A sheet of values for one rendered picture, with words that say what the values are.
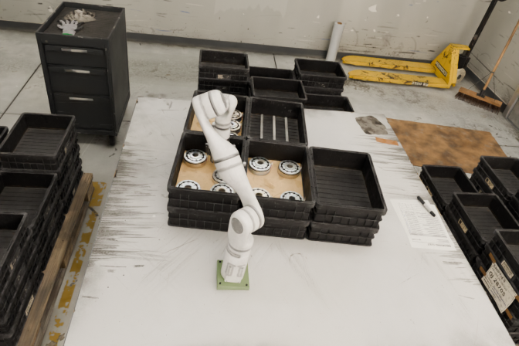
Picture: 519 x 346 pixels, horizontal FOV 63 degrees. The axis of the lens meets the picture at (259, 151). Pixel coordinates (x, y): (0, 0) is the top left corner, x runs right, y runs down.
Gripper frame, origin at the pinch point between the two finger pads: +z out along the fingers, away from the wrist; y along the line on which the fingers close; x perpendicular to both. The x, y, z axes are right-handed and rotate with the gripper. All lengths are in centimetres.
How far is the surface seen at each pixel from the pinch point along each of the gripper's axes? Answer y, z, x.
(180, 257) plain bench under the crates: -13.8, 15.4, -44.4
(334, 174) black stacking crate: 55, 3, -2
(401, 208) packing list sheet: 91, 15, -10
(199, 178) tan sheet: -8.3, 2.5, -10.7
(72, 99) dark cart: -100, 43, 112
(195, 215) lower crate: -8.9, 7.4, -29.0
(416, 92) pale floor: 225, 86, 250
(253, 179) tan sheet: 16.0, 2.4, -9.7
